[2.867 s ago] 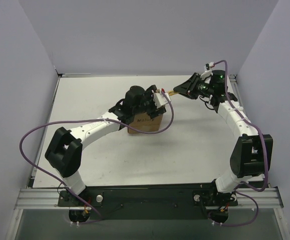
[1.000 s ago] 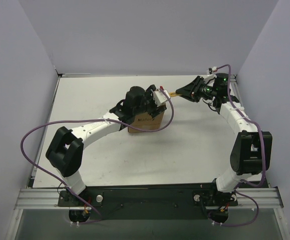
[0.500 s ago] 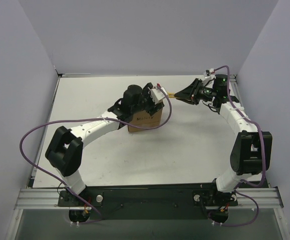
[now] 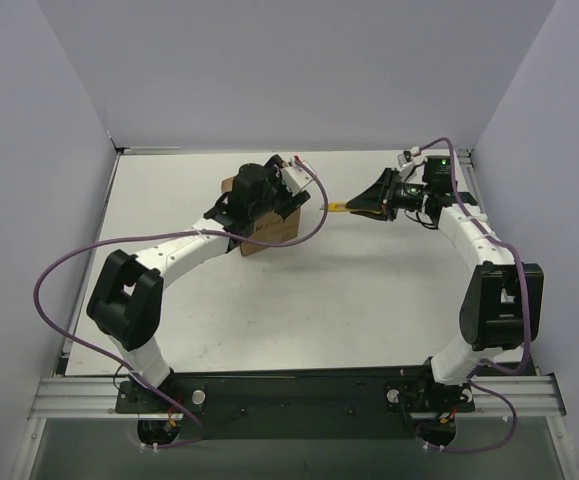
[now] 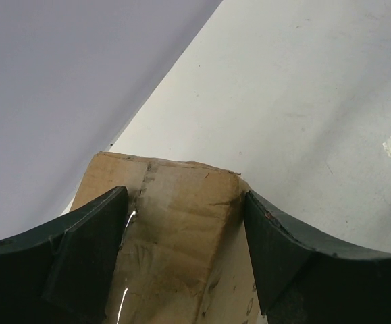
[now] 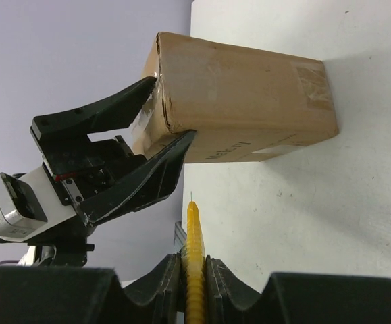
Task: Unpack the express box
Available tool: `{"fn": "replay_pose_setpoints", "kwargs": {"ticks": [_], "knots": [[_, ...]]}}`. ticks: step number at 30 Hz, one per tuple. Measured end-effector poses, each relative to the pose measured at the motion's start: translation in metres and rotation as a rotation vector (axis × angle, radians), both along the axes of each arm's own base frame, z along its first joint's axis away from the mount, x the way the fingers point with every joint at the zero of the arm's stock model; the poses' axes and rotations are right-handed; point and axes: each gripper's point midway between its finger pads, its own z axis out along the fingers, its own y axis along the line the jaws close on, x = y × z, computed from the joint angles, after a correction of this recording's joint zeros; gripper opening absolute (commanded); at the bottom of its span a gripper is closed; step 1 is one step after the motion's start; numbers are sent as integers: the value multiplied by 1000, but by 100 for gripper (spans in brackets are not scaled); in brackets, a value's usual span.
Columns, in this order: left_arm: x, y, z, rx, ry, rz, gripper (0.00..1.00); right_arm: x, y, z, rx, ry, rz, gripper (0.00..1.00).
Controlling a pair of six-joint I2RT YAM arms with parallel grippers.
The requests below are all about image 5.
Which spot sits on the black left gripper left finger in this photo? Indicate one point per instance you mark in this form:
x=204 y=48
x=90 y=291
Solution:
x=61 y=271

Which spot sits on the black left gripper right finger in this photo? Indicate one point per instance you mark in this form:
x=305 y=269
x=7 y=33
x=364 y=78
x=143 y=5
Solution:
x=304 y=275

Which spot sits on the brown cardboard express box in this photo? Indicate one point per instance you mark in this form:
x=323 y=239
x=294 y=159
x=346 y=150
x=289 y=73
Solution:
x=184 y=258

